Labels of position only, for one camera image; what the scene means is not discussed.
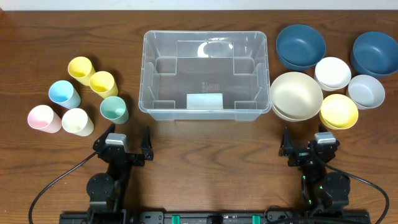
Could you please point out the dark blue bowl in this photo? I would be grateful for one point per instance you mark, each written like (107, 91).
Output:
(374, 54)
(300, 47)

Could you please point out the light blue cup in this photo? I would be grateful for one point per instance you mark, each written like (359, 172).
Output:
(64, 94)

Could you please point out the large beige bowl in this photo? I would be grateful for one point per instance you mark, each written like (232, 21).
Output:
(295, 96)

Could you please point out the yellow cup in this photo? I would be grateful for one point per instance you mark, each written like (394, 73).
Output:
(81, 69)
(104, 84)

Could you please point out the white small bowl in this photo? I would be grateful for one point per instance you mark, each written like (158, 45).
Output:
(332, 74)

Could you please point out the clear plastic storage container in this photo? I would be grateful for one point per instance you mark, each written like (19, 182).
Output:
(180, 62)

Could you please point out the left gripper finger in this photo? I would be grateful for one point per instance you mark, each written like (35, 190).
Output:
(146, 146)
(99, 144)

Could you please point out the yellow cup rear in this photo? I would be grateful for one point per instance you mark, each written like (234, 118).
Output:
(81, 69)

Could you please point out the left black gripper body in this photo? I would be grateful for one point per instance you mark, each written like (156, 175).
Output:
(123, 156)

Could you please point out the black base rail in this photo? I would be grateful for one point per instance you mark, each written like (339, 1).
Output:
(180, 218)

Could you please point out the mint green cup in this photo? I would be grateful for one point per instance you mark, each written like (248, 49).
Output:
(114, 109)

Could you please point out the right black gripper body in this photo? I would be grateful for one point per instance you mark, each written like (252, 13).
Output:
(306, 155)

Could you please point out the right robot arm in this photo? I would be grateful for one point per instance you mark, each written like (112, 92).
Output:
(324, 191)

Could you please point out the grey small bowl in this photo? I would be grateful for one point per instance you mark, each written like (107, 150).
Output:
(366, 91)

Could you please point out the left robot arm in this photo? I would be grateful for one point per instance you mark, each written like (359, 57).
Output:
(107, 190)

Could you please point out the yellow cup front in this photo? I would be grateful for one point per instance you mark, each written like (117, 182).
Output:
(104, 84)

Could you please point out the cream white cup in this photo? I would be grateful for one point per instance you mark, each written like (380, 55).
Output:
(76, 121)

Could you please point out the pink cup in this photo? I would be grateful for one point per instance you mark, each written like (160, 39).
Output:
(43, 118)

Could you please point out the yellow small bowl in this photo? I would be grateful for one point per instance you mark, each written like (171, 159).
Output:
(338, 112)

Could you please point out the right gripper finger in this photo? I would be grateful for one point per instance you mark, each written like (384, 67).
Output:
(286, 147)
(322, 128)

